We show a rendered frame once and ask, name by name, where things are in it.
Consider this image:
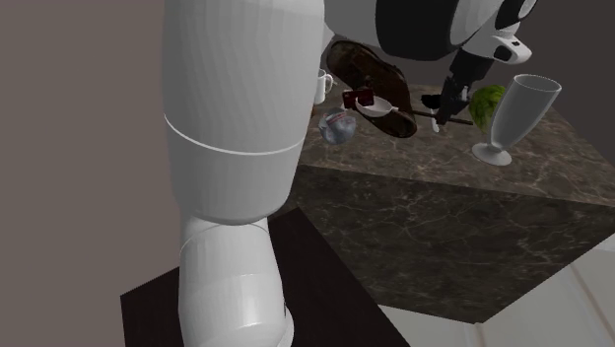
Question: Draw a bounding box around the green watermelon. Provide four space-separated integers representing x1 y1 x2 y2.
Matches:
467 84 508 135

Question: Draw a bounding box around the tall clear footed glass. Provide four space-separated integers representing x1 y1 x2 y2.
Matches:
471 73 563 168

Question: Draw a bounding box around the brown oval tray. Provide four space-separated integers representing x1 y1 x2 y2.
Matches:
325 39 419 140

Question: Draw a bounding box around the white shallow dish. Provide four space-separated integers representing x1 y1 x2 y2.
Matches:
355 95 400 119

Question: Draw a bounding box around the dark red small box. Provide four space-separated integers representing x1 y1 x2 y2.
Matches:
341 87 376 110

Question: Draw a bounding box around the white mug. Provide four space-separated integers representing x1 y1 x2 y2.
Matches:
313 68 335 105

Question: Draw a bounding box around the dark robot stand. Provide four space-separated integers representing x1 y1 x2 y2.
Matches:
119 206 411 347

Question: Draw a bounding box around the black long-handled utensil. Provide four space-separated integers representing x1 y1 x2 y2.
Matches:
411 93 475 127

